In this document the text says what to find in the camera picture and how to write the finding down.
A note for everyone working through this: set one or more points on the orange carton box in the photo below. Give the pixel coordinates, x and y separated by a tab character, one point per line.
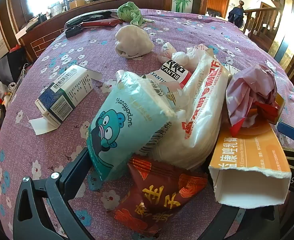
249	160

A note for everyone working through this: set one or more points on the teal cartoon tissue pack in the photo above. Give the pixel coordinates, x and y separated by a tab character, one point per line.
122	130

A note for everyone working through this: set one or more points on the red wrapper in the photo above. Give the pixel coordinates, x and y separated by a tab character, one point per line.
264	110

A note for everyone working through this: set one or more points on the black flashlight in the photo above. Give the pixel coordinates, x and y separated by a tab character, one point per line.
65	1

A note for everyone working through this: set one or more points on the wooden partition counter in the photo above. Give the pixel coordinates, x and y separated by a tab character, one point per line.
44	35

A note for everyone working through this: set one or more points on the white plastic wrap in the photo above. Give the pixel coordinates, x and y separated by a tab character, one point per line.
169	52

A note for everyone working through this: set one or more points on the white plastic bag red print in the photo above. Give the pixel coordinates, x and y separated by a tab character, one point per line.
201	110

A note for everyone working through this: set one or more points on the wooden stair railing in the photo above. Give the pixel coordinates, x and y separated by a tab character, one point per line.
264	22

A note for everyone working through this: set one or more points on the black shopping bag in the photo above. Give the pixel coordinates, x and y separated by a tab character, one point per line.
10	65

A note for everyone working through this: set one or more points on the blue white medicine box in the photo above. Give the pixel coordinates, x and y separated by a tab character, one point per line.
62	92

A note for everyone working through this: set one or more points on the dark red snack packet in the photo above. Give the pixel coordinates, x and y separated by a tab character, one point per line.
162	192

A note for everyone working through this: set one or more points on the white tube black label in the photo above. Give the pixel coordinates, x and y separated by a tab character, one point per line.
172	71

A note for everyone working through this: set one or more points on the green knitted cloth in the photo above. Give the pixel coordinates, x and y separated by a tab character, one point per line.
128	10

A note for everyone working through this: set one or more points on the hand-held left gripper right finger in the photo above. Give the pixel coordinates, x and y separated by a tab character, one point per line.
224	220

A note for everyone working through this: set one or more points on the dark blue jacket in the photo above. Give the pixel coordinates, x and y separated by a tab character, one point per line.
236	13

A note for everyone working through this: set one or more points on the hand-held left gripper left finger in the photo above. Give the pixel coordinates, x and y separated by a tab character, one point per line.
77	165

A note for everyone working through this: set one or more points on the white cloth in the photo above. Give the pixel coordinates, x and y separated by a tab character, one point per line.
133	40

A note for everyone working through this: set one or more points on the pink plastic bag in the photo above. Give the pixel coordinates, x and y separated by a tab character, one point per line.
246	92

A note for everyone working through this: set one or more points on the small cardboard box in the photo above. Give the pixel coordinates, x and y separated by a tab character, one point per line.
77	4

